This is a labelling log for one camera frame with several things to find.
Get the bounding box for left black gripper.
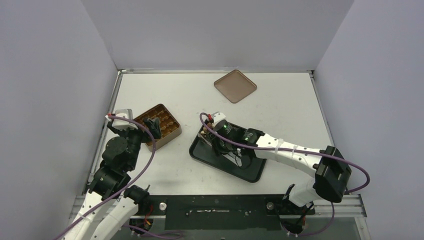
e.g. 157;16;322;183
109;117;161;171

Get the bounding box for metal tongs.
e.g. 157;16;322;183
197;127;212;147

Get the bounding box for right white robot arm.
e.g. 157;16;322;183
197;119;352;214

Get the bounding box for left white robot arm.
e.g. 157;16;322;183
58;114;162;240

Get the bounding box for gold chocolate box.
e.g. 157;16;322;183
134;103;182;150

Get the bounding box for black plastic tray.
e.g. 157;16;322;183
189;128;267;183

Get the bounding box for brown box lid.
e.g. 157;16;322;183
213;69;257;104

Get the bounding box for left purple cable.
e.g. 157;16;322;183
52;114;184;240

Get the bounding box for purple cable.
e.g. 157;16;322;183
199;112;371;238
52;114;184;240

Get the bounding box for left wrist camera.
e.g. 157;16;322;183
105;108;137;131

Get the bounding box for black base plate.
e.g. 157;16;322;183
149;194;302;231

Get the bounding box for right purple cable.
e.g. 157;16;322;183
199;112;371;238

